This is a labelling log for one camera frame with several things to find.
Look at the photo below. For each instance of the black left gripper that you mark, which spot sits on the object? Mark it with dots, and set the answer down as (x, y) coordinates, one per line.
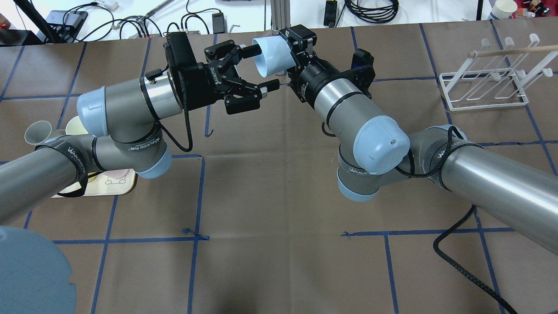
(201, 85)

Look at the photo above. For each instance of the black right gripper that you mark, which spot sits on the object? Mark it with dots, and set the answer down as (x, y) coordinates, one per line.
(312, 78)

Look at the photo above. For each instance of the light blue plastic cup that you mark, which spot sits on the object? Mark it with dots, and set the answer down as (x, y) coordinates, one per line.
(275, 55)

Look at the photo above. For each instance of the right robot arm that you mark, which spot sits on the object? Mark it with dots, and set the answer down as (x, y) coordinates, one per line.
(374, 151)

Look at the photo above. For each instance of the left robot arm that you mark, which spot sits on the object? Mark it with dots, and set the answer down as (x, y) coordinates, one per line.
(127, 123)

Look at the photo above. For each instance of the pink plastic cup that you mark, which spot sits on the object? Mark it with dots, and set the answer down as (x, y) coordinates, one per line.
(116, 174)

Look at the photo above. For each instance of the cream plastic cup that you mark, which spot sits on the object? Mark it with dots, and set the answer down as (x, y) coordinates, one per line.
(75, 127)

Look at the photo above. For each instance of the white paper cup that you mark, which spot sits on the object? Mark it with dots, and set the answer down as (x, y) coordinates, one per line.
(502, 9)

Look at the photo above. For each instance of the yellow plastic cup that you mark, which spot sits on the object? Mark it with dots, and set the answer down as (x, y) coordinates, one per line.
(92, 176)

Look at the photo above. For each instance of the grey plastic cup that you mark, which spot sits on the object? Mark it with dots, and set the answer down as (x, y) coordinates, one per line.
(39, 132)

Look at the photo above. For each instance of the black power adapter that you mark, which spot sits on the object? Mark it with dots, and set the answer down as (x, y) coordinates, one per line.
(218, 23)
(330, 13)

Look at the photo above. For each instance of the cream serving tray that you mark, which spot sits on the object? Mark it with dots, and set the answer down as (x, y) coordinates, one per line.
(103, 185)

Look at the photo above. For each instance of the black tripod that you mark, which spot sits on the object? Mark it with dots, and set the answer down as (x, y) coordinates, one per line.
(30, 11)

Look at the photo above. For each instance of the red plastic tray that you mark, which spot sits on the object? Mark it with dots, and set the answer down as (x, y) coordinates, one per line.
(540, 8)

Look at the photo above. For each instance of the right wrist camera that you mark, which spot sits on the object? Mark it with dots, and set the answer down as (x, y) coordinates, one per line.
(362, 71)

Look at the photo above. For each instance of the aluminium frame post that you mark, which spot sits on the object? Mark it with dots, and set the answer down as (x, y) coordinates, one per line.
(280, 15)

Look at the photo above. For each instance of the white wire cup rack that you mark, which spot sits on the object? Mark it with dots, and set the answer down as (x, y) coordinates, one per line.
(492, 78)

